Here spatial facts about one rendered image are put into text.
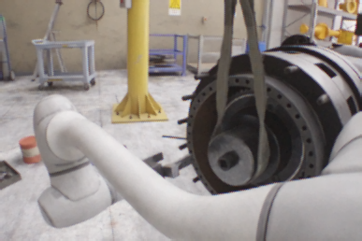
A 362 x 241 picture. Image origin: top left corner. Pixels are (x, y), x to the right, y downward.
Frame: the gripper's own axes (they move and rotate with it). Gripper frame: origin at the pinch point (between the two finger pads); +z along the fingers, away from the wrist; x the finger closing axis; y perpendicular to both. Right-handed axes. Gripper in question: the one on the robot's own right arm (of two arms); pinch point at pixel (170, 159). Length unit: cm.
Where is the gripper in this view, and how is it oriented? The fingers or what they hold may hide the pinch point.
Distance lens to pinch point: 73.3
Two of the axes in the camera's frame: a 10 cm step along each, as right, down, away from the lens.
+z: 7.1, -2.4, 6.7
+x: 6.8, -0.4, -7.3
